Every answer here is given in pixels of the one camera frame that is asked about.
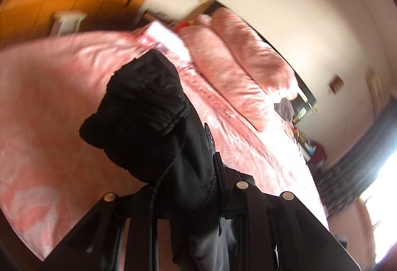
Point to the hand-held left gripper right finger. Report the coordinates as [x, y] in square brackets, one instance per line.
[231, 193]

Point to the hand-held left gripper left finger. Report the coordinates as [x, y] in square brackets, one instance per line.
[136, 202]

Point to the black padded pants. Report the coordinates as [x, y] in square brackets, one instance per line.
[139, 103]

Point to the red cloth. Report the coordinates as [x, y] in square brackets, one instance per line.
[319, 153]

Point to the grey pillow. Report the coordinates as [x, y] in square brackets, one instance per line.
[283, 108]

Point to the rear pink pillow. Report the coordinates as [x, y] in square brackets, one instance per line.
[305, 94]

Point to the pink pillow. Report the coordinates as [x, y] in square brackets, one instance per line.
[305, 94]
[235, 60]

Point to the dark patterned curtain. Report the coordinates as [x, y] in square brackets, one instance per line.
[356, 150]

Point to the front pink pillow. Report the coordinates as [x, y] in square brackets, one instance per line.
[235, 60]

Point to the pink printed bed blanket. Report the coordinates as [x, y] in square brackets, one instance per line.
[46, 103]

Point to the bright window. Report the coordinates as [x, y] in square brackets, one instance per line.
[384, 196]

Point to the pink white striped cloth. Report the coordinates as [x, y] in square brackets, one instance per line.
[158, 35]

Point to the white stool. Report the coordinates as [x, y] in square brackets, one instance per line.
[66, 21]

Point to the brown wall hook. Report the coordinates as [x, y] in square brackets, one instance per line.
[336, 84]

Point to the white wall switch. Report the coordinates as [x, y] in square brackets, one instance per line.
[374, 85]

